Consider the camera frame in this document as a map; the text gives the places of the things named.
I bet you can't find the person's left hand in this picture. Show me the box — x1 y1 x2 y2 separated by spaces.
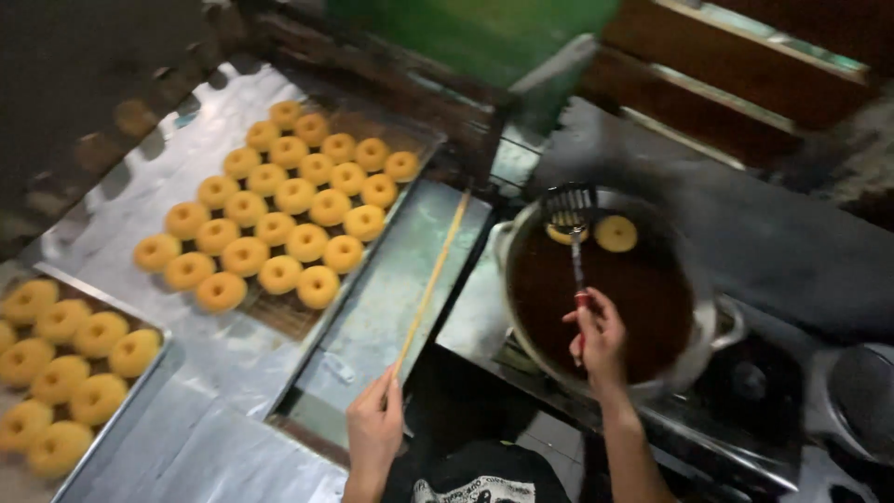
345 363 405 483

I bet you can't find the person's right hand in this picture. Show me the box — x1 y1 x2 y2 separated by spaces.
562 286 628 401

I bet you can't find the red-handled slotted metal spatula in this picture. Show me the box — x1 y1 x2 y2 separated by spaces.
542 183 599 366

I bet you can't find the long wooden stick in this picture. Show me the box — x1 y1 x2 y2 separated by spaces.
391 189 472 381

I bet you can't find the large metal frying pan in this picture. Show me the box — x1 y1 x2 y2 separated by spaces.
492 186 747 404

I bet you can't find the round doughnut frying in oil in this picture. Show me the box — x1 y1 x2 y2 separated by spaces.
594 214 639 254
545 221 590 246

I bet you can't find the empty flat metal tray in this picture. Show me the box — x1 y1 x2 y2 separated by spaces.
265 179 494 463

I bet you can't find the wood-lined metal baking tray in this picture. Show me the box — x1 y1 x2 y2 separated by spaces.
131 96 448 343

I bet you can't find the person's black printed shirt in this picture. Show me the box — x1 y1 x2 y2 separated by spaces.
383 439 574 503

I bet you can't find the black gas stove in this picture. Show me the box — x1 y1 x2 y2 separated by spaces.
489 297 894 503

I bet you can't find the large group of raw doughnuts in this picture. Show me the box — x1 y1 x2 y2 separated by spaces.
133 100 421 314

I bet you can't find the metal tray with raised rim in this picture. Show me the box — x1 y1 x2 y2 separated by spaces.
0 260 173 503

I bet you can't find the round black stove burner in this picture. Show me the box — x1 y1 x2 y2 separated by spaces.
826 342 894 468

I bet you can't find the green box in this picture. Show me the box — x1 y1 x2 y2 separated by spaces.
323 0 623 135

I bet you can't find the small group of raw doughnuts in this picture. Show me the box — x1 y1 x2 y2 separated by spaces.
0 279 163 480

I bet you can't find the brown wooden frame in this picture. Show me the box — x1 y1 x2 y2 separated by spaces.
578 0 882 170

